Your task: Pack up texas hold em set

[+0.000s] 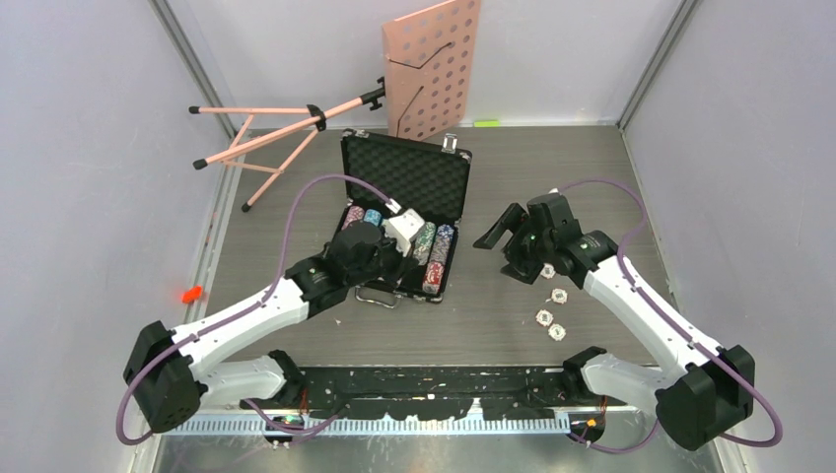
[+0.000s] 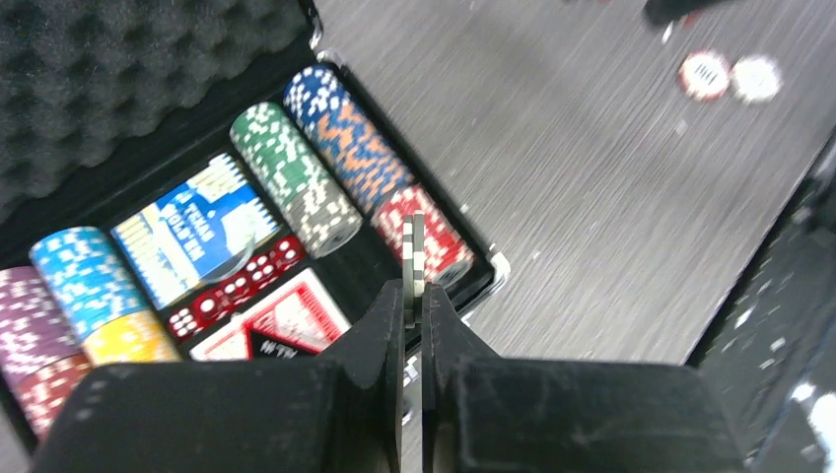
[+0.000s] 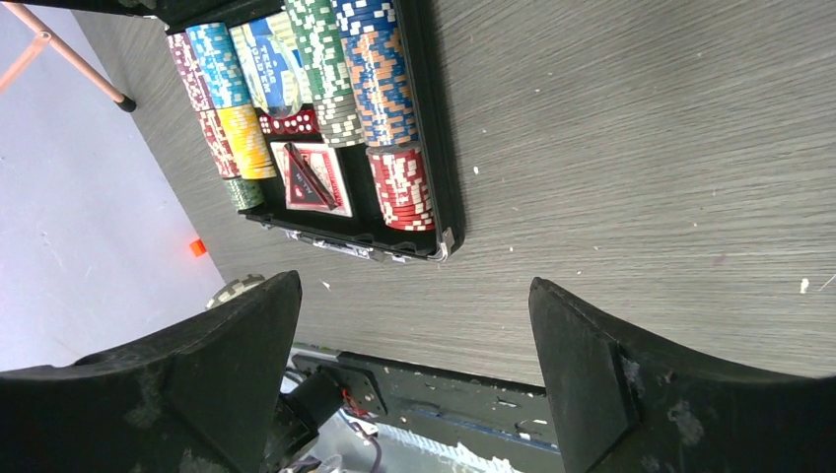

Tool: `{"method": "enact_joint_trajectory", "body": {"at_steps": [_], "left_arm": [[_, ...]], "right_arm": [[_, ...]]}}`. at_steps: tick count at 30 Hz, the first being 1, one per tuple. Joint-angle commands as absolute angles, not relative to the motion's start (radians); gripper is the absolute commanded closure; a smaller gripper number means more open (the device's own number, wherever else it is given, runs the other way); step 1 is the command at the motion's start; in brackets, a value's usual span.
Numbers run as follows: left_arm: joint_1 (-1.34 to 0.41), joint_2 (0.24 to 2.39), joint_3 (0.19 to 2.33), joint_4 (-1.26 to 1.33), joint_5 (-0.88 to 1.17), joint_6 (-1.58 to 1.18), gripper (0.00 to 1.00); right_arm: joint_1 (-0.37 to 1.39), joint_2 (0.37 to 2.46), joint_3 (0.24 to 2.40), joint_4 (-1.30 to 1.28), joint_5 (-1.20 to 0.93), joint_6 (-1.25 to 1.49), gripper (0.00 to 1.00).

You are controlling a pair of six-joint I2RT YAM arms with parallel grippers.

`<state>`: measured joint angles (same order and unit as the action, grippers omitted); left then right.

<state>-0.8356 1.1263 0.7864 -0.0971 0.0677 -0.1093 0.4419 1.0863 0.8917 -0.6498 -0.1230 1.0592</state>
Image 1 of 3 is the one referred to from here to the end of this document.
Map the blue yellow chip stack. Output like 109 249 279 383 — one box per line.
363 209 383 227

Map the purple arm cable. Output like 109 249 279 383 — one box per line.
115 174 403 448
555 177 784 456

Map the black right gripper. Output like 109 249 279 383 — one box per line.
473 203 554 286

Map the red white chip stack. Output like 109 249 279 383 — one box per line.
341 206 366 230

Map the blue red chip stack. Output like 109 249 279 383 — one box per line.
422 225 454 295

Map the red 100 poker chip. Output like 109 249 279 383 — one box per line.
550 288 568 304
535 309 554 327

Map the pink music stand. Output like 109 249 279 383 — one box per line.
189 1 482 211

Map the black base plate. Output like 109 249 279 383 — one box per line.
255 366 604 421

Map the orange clip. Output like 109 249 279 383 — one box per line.
180 285 203 304

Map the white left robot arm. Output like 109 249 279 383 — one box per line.
117 213 424 444

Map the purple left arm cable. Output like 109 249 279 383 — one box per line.
115 174 403 448

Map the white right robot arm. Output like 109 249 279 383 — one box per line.
474 193 755 451

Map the white poker chip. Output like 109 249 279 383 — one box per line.
547 323 567 342
540 264 556 279

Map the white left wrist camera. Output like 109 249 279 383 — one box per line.
382 199 425 256

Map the black poker set case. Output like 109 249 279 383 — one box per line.
340 128 473 304

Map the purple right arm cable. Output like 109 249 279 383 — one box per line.
555 177 784 456

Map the green white chip stack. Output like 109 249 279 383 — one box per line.
412 222 437 266

